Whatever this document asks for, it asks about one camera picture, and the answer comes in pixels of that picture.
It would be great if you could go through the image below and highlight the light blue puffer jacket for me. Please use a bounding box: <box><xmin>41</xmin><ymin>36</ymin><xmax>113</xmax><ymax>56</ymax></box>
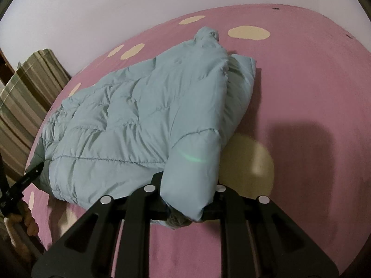
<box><xmin>29</xmin><ymin>27</ymin><xmax>256</xmax><ymax>225</ymax></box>

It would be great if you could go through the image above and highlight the pink dotted bed sheet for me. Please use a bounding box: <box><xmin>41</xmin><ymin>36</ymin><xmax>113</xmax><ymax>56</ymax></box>
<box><xmin>21</xmin><ymin>4</ymin><xmax>371</xmax><ymax>278</ymax></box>

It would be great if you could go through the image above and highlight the striped brown curtain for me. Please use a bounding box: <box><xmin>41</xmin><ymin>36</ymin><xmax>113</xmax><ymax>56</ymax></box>
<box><xmin>1</xmin><ymin>49</ymin><xmax>70</xmax><ymax>181</ymax></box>

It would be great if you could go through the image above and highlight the person's left hand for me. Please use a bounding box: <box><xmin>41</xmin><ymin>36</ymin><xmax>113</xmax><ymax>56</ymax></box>
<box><xmin>4</xmin><ymin>200</ymin><xmax>39</xmax><ymax>240</ymax></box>

